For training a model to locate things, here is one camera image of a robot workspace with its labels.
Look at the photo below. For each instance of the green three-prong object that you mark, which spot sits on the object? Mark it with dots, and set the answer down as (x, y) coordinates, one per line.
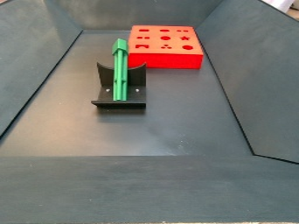
(119, 52)

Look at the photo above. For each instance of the black curved fixture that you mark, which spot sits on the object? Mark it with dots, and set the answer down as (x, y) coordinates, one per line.
(135, 88)

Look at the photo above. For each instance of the red shape-sorter block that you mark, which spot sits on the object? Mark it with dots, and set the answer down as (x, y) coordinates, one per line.
(165, 46)

